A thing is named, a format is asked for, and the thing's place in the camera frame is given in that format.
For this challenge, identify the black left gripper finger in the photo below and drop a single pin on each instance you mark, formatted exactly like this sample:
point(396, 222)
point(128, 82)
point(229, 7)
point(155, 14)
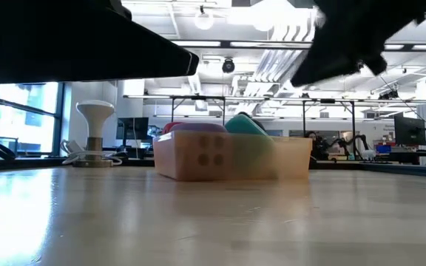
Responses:
point(87, 44)

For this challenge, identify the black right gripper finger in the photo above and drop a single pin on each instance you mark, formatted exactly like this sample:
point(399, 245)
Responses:
point(324, 68)
point(377, 65)

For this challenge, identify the orange translucent plastic bin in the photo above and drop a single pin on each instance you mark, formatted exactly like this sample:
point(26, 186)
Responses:
point(290, 159)

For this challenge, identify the large teal foam die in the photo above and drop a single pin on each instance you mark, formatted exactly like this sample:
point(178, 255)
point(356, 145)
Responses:
point(244, 125)

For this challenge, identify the large red foam die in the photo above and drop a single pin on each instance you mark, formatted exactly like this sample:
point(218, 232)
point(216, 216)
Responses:
point(170, 127)

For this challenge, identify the large purple foam die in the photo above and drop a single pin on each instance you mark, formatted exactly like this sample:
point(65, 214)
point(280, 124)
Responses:
point(198, 128)

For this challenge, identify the black background robot arm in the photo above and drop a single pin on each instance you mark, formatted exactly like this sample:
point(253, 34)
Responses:
point(346, 142)

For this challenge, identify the white mushroom-shaped lamp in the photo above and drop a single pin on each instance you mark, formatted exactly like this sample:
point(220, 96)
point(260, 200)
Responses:
point(95, 111)

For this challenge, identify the black computer monitor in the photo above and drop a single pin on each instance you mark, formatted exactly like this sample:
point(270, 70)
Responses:
point(409, 131)
point(133, 129)

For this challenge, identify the person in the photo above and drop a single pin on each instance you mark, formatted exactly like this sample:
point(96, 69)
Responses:
point(314, 146)

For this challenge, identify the large glass window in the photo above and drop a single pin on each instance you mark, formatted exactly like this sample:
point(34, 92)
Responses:
point(28, 122)

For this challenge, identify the black overhead gantry bar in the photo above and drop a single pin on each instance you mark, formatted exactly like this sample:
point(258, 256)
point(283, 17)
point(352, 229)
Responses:
point(226, 44)

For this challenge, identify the white round ceiling lamp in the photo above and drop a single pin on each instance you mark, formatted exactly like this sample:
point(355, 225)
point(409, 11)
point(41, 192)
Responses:
point(203, 22)

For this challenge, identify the black overhead camera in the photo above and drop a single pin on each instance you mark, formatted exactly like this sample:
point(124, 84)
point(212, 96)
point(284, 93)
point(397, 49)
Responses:
point(228, 66)

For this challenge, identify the black background workbench frame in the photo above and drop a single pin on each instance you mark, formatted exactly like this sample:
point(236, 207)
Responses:
point(198, 98)

